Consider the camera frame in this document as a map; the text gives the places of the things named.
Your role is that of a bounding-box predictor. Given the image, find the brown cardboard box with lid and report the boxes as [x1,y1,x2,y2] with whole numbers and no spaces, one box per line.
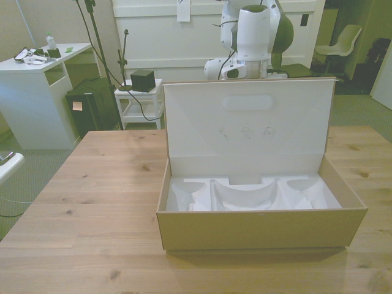
[156,77,368,252]

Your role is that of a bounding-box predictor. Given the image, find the white moulded box insert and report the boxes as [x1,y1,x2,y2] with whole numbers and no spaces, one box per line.
[165,175,342,213]

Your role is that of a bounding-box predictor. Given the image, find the small white side table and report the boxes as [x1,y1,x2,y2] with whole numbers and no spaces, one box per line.
[114,78,165,131]

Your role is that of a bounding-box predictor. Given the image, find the black cube device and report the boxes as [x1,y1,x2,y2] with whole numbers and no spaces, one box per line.
[130,69,154,92]

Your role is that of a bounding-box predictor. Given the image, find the black microphone stand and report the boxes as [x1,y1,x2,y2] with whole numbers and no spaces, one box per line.
[117,29,134,92]

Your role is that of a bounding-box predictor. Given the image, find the white cabinet doors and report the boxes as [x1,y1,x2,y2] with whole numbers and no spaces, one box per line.
[111,0,326,83]

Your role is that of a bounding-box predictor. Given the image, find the white paper sheet on cabinet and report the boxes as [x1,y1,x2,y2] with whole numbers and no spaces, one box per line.
[176,0,190,23]

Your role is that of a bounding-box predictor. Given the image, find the tall black tripod stand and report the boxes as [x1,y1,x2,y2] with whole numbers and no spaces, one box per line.
[72,0,124,129]

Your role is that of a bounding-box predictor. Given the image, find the white desk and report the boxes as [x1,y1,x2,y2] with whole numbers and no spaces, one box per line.
[0,42,99,151]

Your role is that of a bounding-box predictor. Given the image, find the white plastic chair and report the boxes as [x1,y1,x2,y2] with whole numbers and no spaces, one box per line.
[312,24,363,81]

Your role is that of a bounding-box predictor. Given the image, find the clear bottle with green cap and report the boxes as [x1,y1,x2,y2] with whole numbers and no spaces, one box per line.
[45,31,58,50]

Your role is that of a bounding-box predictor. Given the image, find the white remote controller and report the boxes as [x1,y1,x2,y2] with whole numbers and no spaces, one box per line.
[24,53,50,66]

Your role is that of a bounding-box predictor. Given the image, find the white seat edge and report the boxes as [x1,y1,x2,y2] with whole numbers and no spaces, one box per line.
[0,151,25,186]

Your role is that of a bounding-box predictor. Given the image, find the dark bag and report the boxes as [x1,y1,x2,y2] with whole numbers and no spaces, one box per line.
[366,37,392,73]

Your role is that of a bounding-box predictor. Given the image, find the black cable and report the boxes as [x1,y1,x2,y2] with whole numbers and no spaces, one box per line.
[124,81,165,121]

